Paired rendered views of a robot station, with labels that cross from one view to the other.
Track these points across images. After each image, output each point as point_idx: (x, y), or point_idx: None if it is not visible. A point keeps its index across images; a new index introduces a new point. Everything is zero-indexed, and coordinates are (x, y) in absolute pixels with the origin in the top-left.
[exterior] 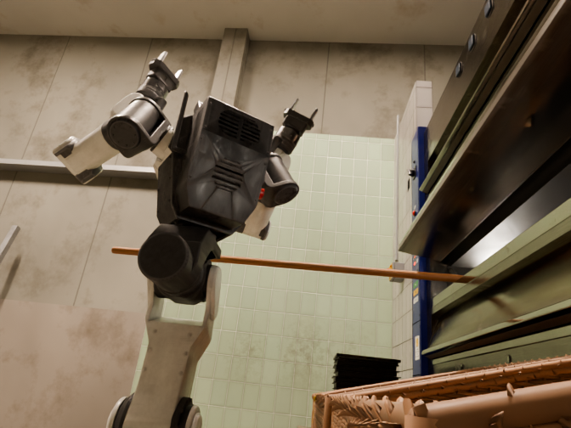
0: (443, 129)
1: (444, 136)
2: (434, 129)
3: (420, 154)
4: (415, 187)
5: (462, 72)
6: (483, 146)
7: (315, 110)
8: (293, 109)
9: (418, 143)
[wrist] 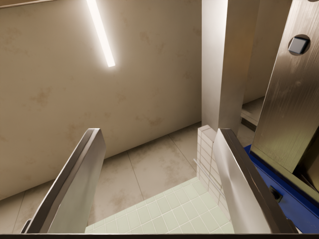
0: (316, 122)
1: (317, 131)
2: (278, 137)
3: (268, 172)
4: (297, 210)
5: (317, 35)
6: None
7: (235, 142)
8: (82, 206)
9: (254, 162)
